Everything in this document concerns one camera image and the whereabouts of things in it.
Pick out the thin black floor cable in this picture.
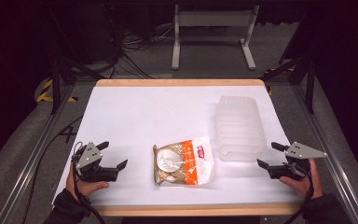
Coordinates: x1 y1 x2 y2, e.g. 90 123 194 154
21 115 84 224

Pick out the white metal stand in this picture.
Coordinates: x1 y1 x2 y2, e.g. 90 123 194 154
171 4 261 71

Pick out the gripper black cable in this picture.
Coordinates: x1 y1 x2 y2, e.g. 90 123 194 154
71 141 106 224
287 161 315 224

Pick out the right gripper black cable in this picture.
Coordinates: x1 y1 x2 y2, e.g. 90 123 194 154
287 161 315 224

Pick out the black metal stand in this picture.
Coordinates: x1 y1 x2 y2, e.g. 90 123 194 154
260 55 317 115
49 56 107 115

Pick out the aluminium rail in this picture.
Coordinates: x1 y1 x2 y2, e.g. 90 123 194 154
0 83 76 224
291 83 358 224

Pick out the person's right hand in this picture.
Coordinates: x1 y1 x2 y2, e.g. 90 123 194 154
278 158 324 201

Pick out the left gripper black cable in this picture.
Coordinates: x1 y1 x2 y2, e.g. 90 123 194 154
71 141 106 224

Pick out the orange and clear snack bag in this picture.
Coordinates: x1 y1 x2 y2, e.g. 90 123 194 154
152 135 215 187

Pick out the bundle of floor cables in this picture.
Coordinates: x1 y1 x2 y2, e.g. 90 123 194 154
101 4 176 79

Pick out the person's left hand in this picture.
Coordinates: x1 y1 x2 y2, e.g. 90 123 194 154
65 162 111 199

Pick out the yellow and black hazard tape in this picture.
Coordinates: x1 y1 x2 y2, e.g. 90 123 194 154
35 78 78 104
263 67 294 96

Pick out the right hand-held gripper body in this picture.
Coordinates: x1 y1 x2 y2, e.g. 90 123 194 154
267 141 328 182

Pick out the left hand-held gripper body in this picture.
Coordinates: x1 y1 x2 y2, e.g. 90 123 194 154
72 141 119 183

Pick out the clear plastic container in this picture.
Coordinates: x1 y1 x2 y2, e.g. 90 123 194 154
214 95 268 162

